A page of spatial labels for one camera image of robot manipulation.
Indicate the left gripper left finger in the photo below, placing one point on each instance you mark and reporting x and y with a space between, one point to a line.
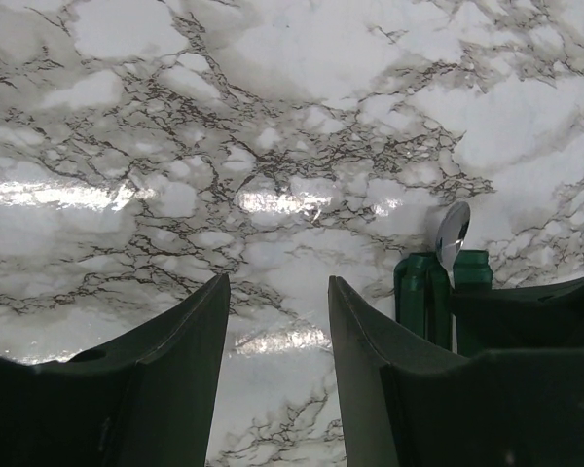
145 398

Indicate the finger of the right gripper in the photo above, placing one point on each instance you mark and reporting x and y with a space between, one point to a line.
537 317

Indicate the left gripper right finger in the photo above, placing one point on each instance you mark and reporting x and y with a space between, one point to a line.
405 401

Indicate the dark green cloth napkin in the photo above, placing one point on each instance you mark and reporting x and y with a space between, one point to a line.
422 292

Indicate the silver spoon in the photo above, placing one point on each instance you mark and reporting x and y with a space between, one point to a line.
450 237

